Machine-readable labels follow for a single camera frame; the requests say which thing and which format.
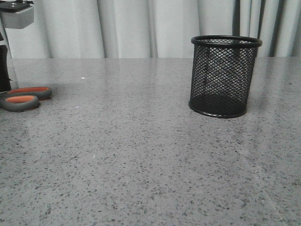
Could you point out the grey and orange scissors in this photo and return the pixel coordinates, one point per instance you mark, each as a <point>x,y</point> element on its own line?
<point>18,100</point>

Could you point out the black wire mesh pen cup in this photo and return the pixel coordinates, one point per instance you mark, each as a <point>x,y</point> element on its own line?
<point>221,74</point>

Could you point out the grey pleated curtain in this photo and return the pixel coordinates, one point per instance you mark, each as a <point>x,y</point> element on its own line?
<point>152,28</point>

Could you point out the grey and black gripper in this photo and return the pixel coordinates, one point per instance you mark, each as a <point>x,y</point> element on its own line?
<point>14,14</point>

